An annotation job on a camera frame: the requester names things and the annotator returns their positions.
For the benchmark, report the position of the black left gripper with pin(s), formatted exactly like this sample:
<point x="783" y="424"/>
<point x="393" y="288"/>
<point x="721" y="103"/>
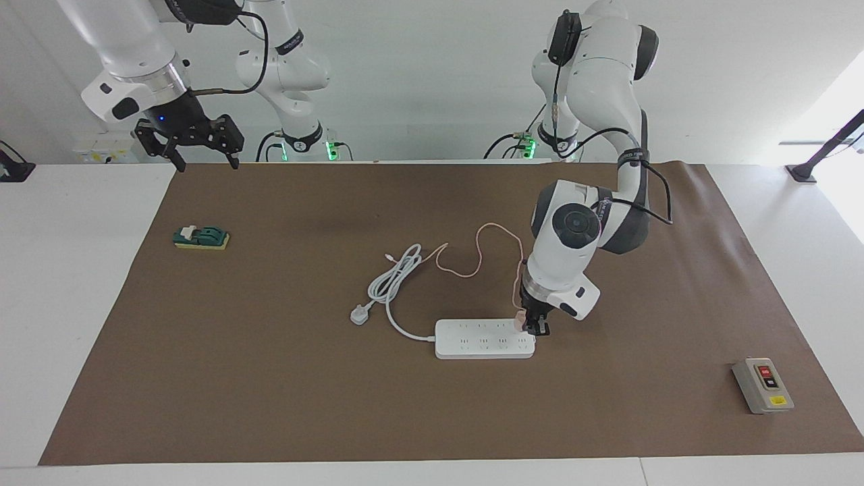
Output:
<point x="533" y="307"/>

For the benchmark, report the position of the black camera stand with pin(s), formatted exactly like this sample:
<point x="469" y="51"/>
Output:
<point x="820" y="152"/>

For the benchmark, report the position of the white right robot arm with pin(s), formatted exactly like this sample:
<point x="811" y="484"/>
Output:
<point x="128" y="40"/>

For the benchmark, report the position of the green and white connector block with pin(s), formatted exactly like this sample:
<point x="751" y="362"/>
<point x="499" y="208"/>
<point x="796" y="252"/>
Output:
<point x="202" y="237"/>

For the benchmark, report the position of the brown table mat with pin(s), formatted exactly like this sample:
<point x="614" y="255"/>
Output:
<point x="270" y="391"/>

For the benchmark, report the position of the black table clamp mount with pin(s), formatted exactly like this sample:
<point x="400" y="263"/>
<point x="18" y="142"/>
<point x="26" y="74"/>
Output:
<point x="13" y="169"/>

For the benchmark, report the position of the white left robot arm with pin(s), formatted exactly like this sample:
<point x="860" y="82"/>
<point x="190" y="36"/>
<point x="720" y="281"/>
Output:
<point x="574" y="229"/>

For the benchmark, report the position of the wall outlet with yellow stickers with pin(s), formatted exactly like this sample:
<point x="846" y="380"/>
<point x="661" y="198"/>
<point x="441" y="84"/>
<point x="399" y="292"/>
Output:
<point x="101" y="154"/>

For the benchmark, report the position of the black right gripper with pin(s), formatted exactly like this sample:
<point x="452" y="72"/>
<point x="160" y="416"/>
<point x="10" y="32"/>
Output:
<point x="175" y="118"/>

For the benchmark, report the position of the pink charger adapter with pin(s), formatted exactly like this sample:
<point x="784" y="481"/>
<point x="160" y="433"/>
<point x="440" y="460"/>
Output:
<point x="520" y="320"/>

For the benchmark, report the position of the white power strip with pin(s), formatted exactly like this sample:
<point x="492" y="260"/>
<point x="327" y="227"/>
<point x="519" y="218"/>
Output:
<point x="482" y="341"/>

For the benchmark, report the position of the grey on-off switch box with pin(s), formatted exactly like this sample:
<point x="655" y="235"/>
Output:
<point x="763" y="385"/>

